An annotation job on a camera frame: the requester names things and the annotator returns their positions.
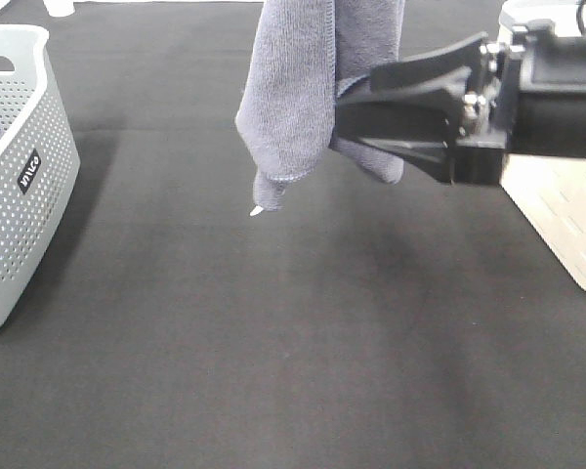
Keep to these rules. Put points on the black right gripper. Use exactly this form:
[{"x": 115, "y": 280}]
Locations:
[{"x": 531, "y": 101}]

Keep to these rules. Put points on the grey microfibre towel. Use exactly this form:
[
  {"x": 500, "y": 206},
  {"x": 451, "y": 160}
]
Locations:
[{"x": 306, "y": 55}]

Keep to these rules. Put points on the cream plastic storage box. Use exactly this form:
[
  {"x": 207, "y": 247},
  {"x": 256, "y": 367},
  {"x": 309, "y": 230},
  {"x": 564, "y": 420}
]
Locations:
[{"x": 550, "y": 192}]

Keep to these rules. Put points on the black felt table mat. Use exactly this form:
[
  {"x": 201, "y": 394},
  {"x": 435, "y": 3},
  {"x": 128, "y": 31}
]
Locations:
[{"x": 360, "y": 326}]

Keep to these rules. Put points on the white cylindrical object at back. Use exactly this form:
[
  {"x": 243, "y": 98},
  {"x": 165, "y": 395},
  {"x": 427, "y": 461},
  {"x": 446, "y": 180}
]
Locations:
[{"x": 59, "y": 8}]

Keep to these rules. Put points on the grey perforated plastic basket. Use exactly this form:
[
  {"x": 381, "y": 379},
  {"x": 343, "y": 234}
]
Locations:
[{"x": 39, "y": 162}]

